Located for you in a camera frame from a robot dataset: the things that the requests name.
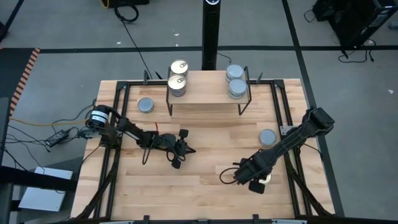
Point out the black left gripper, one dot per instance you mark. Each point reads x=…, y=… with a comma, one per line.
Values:
x=175, y=147

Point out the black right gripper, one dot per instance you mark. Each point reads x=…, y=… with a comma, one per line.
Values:
x=250, y=171

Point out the blue label salmon can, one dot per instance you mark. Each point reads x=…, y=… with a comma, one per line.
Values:
x=177, y=95
x=179, y=67
x=177, y=81
x=266, y=179

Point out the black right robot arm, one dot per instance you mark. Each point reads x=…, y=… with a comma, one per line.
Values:
x=289, y=141

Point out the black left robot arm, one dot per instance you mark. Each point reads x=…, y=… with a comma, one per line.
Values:
x=133, y=130

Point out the wooden shelf black metal legs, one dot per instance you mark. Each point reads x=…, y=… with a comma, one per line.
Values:
x=208, y=90

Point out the black power brick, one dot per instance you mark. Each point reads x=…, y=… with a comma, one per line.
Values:
x=57, y=137

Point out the grey metal plate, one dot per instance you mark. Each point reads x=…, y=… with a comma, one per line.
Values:
x=46, y=193

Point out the black metal beam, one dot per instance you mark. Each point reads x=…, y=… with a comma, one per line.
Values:
x=34, y=180

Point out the black computer cart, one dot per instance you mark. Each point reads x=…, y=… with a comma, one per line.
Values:
x=357, y=18

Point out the dark mat hazard stripe edge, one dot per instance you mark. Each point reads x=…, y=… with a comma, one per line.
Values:
x=12, y=77

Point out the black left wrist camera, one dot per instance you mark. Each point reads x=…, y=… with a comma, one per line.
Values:
x=168, y=139

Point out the black aluminium table frame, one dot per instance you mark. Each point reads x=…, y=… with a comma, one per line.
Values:
x=140, y=83

